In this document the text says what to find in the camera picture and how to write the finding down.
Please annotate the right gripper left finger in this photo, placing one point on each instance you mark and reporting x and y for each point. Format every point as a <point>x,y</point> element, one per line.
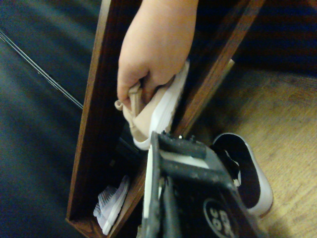
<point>156,193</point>

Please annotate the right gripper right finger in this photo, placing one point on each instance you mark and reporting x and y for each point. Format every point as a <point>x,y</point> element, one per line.
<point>183,146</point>

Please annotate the tan shoe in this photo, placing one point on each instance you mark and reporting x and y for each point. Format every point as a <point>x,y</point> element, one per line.
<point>153,109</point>

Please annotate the black shoe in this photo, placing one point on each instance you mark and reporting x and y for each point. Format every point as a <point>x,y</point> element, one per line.
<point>250,173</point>

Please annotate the person's hand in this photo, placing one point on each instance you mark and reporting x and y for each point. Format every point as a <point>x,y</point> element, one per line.
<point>156,44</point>

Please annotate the pale purple shoe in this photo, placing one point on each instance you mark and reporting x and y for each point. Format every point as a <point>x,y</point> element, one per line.
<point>111,205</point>

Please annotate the brown shoe rack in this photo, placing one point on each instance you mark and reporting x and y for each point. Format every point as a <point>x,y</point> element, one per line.
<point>99,99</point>

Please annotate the black curtain stand pole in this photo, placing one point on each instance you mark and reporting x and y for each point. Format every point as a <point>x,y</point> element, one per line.
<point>44,74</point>

